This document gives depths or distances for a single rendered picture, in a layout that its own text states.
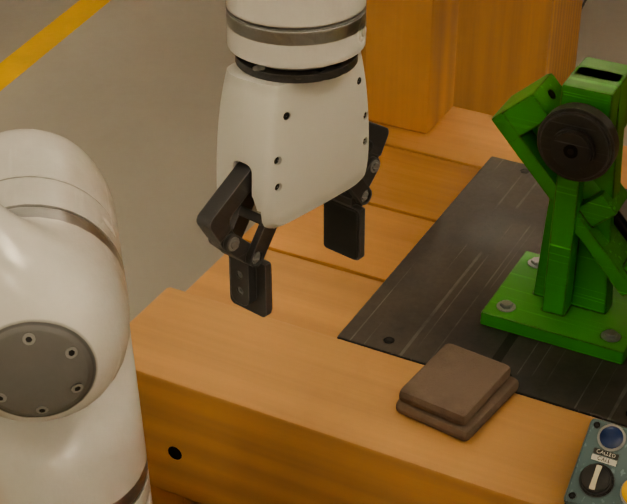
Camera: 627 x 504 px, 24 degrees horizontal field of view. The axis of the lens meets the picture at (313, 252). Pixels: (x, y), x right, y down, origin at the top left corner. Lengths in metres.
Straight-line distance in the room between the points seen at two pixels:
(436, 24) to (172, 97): 2.16
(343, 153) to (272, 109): 0.08
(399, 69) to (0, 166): 0.96
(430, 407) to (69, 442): 0.45
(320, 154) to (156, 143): 2.81
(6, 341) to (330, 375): 0.61
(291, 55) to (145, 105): 3.05
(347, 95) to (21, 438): 0.32
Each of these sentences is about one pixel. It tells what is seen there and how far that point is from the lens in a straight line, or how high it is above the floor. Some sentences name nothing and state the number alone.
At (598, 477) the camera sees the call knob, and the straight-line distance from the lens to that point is 1.27.
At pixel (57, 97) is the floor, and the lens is 3.97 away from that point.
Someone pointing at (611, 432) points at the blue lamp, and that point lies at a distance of 1.29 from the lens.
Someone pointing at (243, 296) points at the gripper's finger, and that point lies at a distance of 0.92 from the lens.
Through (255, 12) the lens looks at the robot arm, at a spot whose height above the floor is 1.43.
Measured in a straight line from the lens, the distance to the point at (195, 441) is 1.44.
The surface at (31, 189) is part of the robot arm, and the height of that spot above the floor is 1.30.
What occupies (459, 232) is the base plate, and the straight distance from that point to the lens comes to 1.64.
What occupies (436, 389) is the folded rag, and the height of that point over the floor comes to 0.93.
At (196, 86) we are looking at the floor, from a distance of 3.98.
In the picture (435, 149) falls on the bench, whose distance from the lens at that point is 1.84.
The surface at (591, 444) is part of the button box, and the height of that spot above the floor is 0.94.
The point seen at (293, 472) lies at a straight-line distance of 1.40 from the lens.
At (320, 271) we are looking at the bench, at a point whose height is 0.88.
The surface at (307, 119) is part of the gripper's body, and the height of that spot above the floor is 1.36.
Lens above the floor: 1.77
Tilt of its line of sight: 33 degrees down
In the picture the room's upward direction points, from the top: straight up
